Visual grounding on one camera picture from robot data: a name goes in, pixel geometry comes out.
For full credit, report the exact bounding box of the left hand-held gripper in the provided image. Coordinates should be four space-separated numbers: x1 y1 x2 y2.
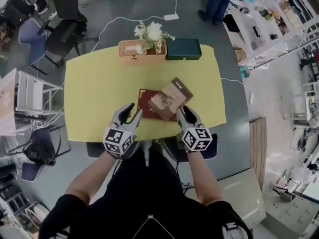
103 103 144 161

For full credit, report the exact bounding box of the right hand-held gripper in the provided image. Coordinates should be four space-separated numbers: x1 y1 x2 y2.
175 105 213 154

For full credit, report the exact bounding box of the red gold-ornament book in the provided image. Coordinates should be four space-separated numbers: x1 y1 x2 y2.
136 88 180 123

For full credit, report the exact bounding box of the brown photo-cover book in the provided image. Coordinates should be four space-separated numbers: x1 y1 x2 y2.
148 77 194 122

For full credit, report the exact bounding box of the person's right forearm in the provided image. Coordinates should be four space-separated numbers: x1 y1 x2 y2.
186 150 224 206

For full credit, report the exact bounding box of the person's left forearm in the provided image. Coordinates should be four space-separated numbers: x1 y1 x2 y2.
65 151 125 206

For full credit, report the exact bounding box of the yellow tablecloth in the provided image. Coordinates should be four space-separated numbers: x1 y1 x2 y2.
63 44 227 143

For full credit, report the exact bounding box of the wicker tissue basket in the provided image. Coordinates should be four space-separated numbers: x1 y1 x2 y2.
118 39 167 65

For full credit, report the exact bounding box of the dark green box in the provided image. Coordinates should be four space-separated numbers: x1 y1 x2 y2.
165 38 202 61

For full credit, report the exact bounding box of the wooden slatted board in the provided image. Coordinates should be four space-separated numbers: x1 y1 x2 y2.
249 117 268 191

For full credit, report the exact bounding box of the person's black shirt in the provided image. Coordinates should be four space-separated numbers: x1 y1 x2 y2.
38 143 253 239

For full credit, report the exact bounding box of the small cardboard box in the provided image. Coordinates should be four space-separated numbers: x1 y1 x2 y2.
234 48 248 62

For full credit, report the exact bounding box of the black bag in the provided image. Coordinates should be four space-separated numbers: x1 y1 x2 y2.
24 128 62 165

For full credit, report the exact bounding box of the white flower bouquet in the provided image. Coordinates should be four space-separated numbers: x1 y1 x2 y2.
134 20 176 56

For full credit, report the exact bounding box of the beige flat board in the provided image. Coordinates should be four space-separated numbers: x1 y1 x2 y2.
185 168 267 230

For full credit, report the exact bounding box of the white folding chair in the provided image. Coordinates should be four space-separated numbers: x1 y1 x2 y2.
14 70 64 114

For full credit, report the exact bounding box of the white shelving unit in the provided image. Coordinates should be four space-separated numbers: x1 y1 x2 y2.
224 0 319 69

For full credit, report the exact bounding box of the black office chair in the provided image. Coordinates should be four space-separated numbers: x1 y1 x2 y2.
46 0 99 68

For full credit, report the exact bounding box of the blue plastic chair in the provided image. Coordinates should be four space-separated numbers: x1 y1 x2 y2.
18 17 50 76

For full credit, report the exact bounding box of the pink table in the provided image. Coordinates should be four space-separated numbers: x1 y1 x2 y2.
0 68 18 136

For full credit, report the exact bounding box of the white tote bag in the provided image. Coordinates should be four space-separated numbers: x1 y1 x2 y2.
273 185 296 203

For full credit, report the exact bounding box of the thin neck cord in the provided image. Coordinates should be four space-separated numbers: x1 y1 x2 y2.
132 215 175 239

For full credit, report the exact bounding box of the long white cable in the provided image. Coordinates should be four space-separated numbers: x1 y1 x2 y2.
92 14 165 52

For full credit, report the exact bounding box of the navy metal-frame chair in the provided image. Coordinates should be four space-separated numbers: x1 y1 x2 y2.
8 127 72 182

